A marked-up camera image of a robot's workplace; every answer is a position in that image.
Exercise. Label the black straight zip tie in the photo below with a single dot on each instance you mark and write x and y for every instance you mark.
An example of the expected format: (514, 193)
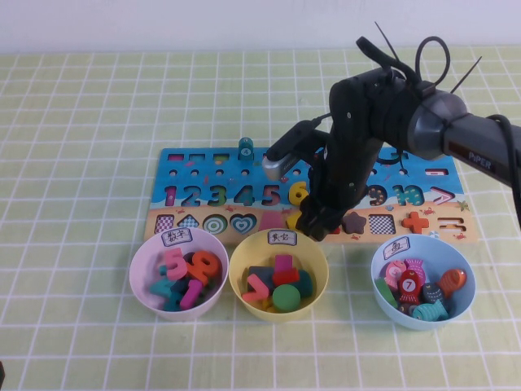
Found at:
(386, 41)
(466, 74)

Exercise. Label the green wooden fish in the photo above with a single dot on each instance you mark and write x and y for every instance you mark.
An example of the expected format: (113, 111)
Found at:
(384, 293)

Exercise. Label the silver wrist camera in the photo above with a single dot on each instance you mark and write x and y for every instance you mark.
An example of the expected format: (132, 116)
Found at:
(277, 167)

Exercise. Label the light blue plastic bowl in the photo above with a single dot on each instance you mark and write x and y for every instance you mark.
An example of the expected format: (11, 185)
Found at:
(447, 252)

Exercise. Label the teal striped wooden fish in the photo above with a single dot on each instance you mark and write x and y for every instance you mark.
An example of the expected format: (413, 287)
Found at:
(429, 311)

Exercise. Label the orange wooden number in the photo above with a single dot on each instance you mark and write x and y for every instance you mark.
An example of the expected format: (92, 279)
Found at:
(203, 266)

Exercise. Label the paper label on blue bowl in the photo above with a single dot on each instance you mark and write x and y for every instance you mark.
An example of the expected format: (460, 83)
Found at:
(396, 247)

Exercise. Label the brown wooden star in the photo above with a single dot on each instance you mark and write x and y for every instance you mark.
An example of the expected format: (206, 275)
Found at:
(355, 223)

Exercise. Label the right black Piper robot arm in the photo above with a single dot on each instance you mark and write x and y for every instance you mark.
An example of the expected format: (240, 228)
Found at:
(468, 138)

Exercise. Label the teal fish peg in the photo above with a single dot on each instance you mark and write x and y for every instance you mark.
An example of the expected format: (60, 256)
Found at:
(245, 148)

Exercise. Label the magenta striped wooden fish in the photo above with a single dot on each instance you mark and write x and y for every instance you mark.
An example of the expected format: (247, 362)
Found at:
(415, 266)

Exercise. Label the red wooden fish number seven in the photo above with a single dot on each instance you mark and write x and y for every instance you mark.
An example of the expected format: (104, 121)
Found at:
(409, 285)

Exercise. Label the magenta wooden square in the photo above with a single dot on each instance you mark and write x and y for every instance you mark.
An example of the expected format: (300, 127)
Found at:
(284, 262)

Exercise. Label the green wooden circle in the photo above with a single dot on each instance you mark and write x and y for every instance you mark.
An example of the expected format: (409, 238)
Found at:
(287, 297)

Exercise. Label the red wooden rectangle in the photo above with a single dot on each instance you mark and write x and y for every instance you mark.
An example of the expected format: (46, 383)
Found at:
(285, 277)

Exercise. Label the pink wooden number five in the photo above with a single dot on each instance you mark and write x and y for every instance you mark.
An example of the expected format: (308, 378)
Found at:
(175, 264)

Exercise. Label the black zip tie loop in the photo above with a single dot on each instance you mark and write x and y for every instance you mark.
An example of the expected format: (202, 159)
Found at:
(446, 55)

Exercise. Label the red wooden triangle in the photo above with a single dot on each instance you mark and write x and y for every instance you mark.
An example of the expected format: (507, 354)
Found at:
(334, 231)

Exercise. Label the paper label on pink bowl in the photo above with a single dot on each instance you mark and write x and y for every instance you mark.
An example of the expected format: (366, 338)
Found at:
(178, 238)

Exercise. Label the yellow wooden pentagon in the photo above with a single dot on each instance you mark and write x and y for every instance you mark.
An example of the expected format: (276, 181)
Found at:
(291, 222)

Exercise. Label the green checked tablecloth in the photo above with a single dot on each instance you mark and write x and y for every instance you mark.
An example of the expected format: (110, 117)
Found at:
(81, 102)

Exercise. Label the paper label on yellow bowl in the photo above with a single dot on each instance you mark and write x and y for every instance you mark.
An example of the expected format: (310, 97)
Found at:
(281, 237)

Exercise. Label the pink plastic bowl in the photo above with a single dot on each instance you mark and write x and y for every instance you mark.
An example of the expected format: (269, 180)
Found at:
(140, 277)

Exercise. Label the pink wooden fish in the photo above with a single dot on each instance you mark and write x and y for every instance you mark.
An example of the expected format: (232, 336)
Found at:
(392, 271)

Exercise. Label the magenta wooden number one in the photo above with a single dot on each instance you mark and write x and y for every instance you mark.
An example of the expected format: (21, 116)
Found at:
(191, 294)

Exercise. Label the yellow wooden number six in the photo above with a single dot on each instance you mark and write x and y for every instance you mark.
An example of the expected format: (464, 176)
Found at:
(294, 195)

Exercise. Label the small yellow wooden piece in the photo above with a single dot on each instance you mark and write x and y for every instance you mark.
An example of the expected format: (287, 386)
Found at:
(268, 303)

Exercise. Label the ocean themed wooden puzzle board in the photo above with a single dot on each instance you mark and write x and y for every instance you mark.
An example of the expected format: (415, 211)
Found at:
(195, 165)

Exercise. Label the orange wooden fish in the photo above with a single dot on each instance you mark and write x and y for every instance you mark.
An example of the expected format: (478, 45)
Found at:
(452, 281)

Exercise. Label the dark navy wooden fish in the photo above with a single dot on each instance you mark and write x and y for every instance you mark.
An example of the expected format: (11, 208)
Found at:
(430, 292)

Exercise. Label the teal wooden number four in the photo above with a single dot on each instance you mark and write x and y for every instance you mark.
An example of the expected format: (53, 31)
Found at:
(160, 288)

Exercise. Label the orange wooden plus sign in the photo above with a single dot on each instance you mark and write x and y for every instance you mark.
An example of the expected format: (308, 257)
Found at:
(415, 222)

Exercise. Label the yellow plastic bowl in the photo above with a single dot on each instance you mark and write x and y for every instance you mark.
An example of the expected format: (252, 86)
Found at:
(240, 260)

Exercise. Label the pink wooden greater-than sign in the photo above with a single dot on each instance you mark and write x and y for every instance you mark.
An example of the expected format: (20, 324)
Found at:
(256, 283)

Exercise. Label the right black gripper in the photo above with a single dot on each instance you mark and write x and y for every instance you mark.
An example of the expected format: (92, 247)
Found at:
(342, 175)

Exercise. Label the slate blue wooden piece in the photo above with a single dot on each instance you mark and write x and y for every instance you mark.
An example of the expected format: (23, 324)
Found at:
(260, 272)

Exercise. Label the teal wooden shape piece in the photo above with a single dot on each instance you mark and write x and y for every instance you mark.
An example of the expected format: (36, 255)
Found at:
(305, 283)

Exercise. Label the pink wooden trapezoid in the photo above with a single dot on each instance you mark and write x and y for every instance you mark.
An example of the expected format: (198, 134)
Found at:
(269, 222)

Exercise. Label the dark blue wooden number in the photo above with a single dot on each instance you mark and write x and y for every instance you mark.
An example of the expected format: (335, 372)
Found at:
(189, 258)

